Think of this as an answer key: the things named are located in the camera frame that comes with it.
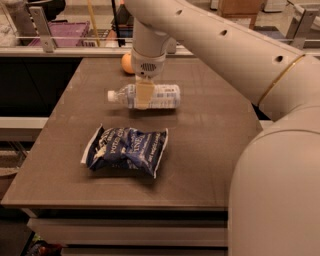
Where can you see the blue potato chip bag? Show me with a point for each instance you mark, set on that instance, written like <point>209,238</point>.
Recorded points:
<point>125,148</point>

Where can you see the purple plastic crate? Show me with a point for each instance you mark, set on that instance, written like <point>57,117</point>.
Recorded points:
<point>64,34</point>

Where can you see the glass railing with metal posts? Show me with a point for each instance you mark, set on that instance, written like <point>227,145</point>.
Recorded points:
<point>18,42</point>

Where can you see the grey table base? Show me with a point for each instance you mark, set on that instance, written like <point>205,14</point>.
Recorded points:
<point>133,229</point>

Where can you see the orange fruit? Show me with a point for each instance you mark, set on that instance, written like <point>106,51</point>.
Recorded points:
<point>126,63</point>

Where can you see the blue label plastic water bottle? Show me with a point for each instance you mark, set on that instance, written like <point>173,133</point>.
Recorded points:
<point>164,96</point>

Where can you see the cardboard box with label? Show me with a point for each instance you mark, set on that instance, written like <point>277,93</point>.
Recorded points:
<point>243,12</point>

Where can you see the yellow pole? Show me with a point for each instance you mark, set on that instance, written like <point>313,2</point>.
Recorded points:
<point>93,21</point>

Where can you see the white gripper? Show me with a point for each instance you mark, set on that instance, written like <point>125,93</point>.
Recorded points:
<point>147,67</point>

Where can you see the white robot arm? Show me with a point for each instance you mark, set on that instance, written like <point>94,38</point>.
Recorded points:
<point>274,199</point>

